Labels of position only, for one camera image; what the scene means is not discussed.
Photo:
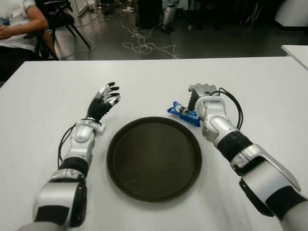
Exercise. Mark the seated person in white shirt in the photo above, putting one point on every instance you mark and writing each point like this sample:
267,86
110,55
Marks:
14,31

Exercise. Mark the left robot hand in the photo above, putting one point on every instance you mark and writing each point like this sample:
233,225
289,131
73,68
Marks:
98,108

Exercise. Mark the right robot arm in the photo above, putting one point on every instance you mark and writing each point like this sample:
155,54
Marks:
216,120

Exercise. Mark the white side table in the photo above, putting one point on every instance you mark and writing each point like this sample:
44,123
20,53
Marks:
297,53

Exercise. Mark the silver humanoid robot leg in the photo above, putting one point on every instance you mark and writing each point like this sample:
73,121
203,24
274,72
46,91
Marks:
169,14

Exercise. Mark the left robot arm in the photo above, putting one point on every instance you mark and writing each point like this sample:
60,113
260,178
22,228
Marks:
81,134

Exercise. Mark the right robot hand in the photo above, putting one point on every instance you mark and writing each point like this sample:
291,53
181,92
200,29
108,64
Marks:
204,89

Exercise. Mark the folded metal stand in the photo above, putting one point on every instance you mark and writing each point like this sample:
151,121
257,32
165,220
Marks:
253,12

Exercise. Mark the black chair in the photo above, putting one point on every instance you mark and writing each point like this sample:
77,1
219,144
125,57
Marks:
60,16

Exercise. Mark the white board with frame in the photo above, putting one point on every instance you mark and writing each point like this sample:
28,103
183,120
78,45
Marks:
80,6

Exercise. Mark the black cabinet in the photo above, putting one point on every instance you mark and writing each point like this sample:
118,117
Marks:
149,14

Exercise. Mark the white cabinet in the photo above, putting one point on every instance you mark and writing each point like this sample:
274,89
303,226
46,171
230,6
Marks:
293,12

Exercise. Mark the blue Oreo packet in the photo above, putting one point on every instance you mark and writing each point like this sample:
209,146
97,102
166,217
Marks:
191,118

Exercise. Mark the round dark brown tray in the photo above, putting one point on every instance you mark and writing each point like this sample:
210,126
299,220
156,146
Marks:
154,161

